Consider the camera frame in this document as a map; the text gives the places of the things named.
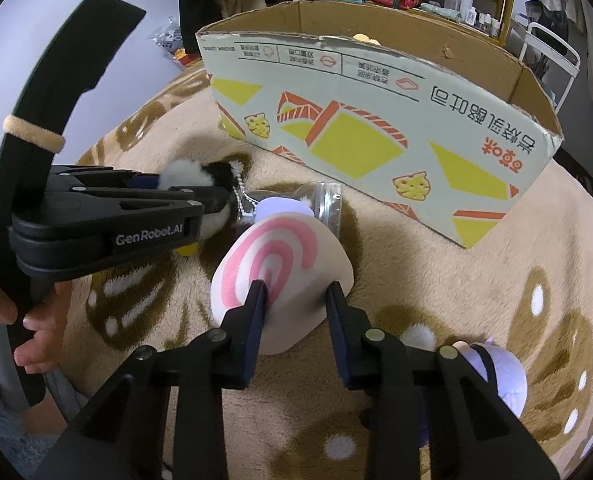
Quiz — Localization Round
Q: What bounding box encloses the beige brown printed blanket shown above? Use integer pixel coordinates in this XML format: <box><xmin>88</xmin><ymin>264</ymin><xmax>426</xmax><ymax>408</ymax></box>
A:
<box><xmin>66</xmin><ymin>60</ymin><xmax>593</xmax><ymax>480</ymax></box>

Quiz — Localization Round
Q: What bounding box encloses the plastic bag of toys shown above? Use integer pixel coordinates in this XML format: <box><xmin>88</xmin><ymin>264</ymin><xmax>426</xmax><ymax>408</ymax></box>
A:
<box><xmin>149</xmin><ymin>15</ymin><xmax>202</xmax><ymax>68</ymax></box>

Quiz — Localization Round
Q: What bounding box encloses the purple white plush toy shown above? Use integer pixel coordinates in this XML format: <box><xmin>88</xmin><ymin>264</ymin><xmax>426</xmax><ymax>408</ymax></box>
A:
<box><xmin>404</xmin><ymin>322</ymin><xmax>529</xmax><ymax>448</ymax></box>

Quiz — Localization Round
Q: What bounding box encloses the white trolley cart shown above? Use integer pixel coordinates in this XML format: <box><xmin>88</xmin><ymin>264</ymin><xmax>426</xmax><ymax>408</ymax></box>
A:
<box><xmin>509</xmin><ymin>15</ymin><xmax>582</xmax><ymax>116</ymax></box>

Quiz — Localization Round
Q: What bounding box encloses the person's left hand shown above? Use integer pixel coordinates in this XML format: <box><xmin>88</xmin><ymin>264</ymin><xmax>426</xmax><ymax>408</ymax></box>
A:
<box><xmin>0</xmin><ymin>277</ymin><xmax>73</xmax><ymax>372</ymax></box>

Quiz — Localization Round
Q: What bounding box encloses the black hanging garment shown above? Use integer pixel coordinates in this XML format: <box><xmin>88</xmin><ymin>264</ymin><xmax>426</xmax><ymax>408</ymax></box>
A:
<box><xmin>179</xmin><ymin>0</ymin><xmax>227</xmax><ymax>56</ymax></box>

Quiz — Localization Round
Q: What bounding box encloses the printed cardboard box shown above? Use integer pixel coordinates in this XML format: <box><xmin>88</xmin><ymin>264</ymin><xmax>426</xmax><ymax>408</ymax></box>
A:
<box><xmin>195</xmin><ymin>0</ymin><xmax>565</xmax><ymax>251</ymax></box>

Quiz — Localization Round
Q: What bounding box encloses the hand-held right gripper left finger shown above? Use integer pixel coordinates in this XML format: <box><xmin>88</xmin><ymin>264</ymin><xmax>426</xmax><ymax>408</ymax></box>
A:
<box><xmin>34</xmin><ymin>280</ymin><xmax>270</xmax><ymax>480</ymax></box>

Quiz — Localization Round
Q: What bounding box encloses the wooden shelf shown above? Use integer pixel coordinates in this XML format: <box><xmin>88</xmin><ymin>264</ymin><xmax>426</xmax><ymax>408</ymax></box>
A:
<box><xmin>296</xmin><ymin>0</ymin><xmax>520</xmax><ymax>46</ymax></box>

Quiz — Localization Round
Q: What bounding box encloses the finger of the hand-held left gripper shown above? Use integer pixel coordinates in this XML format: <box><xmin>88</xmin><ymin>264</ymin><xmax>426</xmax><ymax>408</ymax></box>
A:
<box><xmin>14</xmin><ymin>186</ymin><xmax>233</xmax><ymax>227</ymax></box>
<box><xmin>51</xmin><ymin>164</ymin><xmax>162</xmax><ymax>192</ymax></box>

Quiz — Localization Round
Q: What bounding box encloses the person's grey clothing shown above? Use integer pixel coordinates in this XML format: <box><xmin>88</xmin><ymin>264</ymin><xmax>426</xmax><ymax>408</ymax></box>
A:
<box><xmin>0</xmin><ymin>355</ymin><xmax>92</xmax><ymax>480</ymax></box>

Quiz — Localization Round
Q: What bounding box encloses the pink swirl plush roll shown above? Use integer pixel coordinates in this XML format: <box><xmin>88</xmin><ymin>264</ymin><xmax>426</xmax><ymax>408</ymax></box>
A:
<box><xmin>210</xmin><ymin>212</ymin><xmax>355</xmax><ymax>356</ymax></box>

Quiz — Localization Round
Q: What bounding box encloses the white fluffy plush toy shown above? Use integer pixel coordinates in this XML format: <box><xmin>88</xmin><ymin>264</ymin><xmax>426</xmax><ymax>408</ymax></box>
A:
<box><xmin>157</xmin><ymin>159</ymin><xmax>240</xmax><ymax>258</ymax></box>

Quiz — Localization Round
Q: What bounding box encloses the grey cable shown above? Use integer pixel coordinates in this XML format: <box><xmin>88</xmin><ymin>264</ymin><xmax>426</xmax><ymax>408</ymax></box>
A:
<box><xmin>0</xmin><ymin>317</ymin><xmax>44</xmax><ymax>413</ymax></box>

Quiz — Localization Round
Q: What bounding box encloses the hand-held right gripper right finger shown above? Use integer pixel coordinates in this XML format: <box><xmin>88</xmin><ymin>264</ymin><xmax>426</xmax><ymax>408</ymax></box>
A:
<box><xmin>324</xmin><ymin>282</ymin><xmax>562</xmax><ymax>480</ymax></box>

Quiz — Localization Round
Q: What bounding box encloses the clear plastic package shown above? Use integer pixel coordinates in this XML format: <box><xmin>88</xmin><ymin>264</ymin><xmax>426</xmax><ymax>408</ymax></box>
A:
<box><xmin>236</xmin><ymin>180</ymin><xmax>345</xmax><ymax>241</ymax></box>

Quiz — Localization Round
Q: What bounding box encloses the beige hair band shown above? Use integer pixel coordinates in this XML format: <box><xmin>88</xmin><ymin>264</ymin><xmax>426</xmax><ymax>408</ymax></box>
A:
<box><xmin>2</xmin><ymin>114</ymin><xmax>66</xmax><ymax>153</ymax></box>

